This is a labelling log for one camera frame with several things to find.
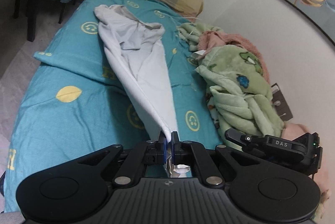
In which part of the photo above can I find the white t-shirt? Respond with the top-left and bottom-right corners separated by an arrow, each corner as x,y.
93,3 -> 190,179

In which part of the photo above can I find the green fleece blanket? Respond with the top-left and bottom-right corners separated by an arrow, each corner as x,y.
178,23 -> 285,137

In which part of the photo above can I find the teal patterned bed sheet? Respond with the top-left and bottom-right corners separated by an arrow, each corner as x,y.
4,0 -> 221,213

